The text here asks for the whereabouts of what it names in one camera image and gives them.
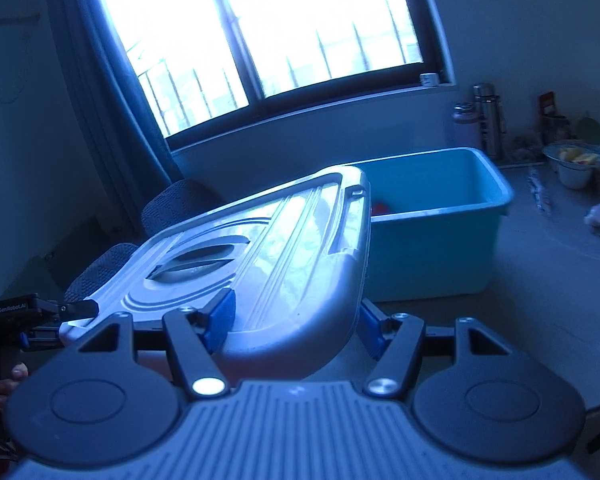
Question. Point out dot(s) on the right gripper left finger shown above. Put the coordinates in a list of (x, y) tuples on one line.
[(95, 404)]

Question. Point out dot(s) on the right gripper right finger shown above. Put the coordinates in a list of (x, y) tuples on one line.
[(469, 390)]

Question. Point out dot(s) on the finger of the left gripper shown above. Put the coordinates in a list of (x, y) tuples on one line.
[(64, 311)]

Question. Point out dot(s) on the white bin lid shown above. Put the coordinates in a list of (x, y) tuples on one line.
[(295, 257)]

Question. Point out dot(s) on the person left hand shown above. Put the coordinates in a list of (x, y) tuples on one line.
[(8, 385)]

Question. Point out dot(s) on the grey office chair near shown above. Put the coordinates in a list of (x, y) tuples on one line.
[(100, 271)]

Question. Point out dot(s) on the grey office chair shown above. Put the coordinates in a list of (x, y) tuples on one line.
[(100, 271), (180, 201)]

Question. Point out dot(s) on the grey office chair far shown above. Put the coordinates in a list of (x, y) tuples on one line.
[(180, 201)]

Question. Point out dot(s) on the blue window curtain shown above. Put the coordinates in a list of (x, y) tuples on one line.
[(123, 136)]

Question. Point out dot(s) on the teal plastic storage bin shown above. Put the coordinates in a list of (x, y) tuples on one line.
[(440, 239)]

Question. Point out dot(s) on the white sachet packet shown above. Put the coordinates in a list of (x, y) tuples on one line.
[(539, 192)]

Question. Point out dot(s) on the white bowl with fruit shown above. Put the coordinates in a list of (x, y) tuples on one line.
[(574, 163)]

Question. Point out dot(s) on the pink water bottle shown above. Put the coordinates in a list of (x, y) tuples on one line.
[(466, 123)]

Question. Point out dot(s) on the steel thermos flask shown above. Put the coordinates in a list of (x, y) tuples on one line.
[(489, 108)]

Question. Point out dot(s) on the red dark box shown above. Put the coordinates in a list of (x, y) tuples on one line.
[(548, 114)]

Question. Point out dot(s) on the green round lid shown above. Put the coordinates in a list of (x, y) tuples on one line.
[(588, 130)]

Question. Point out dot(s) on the small white windowsill device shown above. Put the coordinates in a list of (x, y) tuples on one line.
[(429, 80)]

